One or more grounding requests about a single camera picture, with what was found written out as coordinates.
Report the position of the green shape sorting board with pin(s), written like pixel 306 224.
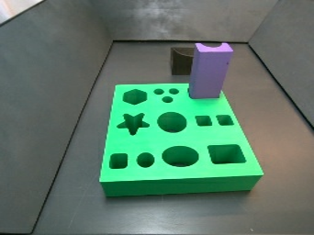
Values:
pixel 174 145

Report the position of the black curved block holder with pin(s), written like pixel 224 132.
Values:
pixel 182 58

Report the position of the purple rectangular notched block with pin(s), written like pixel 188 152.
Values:
pixel 208 70

